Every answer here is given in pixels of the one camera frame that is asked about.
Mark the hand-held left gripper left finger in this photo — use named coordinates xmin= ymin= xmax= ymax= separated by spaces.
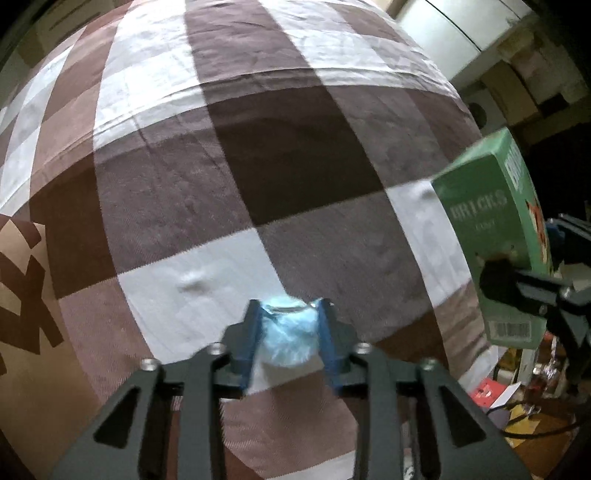
xmin=50 ymin=299 xmax=265 ymax=480

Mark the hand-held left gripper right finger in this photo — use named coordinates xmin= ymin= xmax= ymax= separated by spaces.
xmin=318 ymin=298 xmax=533 ymax=480

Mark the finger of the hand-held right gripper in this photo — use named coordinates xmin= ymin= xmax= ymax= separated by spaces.
xmin=478 ymin=258 xmax=591 ymax=386
xmin=544 ymin=213 xmax=591 ymax=266

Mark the light blue fluffy pouch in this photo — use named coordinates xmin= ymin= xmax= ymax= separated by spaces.
xmin=256 ymin=298 xmax=324 ymax=370

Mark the green cardboard toy box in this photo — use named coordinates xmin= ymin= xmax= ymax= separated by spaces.
xmin=431 ymin=127 xmax=555 ymax=350

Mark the red packet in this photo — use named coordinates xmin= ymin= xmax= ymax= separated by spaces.
xmin=465 ymin=376 xmax=526 ymax=412

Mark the brown cardboard carton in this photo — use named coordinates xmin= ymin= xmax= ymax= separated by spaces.
xmin=480 ymin=58 xmax=575 ymax=123

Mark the brown white checkered tablecloth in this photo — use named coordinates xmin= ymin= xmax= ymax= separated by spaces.
xmin=0 ymin=0 xmax=503 ymax=480

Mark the white cabinet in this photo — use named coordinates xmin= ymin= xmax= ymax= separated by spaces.
xmin=396 ymin=0 xmax=546 ymax=52

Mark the black cable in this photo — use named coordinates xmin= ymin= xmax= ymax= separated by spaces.
xmin=501 ymin=401 xmax=581 ymax=440

